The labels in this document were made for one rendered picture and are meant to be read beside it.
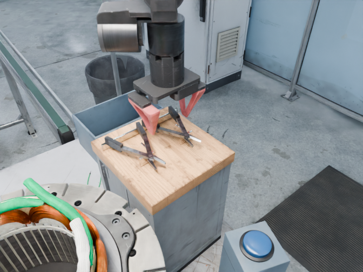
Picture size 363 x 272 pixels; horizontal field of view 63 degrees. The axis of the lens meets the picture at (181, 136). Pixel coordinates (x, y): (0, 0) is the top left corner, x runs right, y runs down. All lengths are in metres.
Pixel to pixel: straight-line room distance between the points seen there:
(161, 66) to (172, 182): 0.19
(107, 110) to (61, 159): 0.35
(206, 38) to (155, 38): 2.08
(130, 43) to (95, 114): 0.28
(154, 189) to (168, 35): 0.24
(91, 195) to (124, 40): 0.23
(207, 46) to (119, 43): 2.12
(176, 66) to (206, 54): 2.11
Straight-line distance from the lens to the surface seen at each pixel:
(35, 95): 1.43
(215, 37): 2.58
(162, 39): 0.46
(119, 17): 0.46
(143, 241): 0.40
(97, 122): 0.72
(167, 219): 0.53
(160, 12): 0.43
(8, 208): 0.41
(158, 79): 0.49
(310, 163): 2.23
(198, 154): 0.54
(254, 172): 2.04
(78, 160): 1.00
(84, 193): 0.46
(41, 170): 1.00
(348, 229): 1.93
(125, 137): 0.58
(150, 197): 0.48
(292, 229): 1.80
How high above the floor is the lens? 1.43
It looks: 39 degrees down
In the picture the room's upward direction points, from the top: straight up
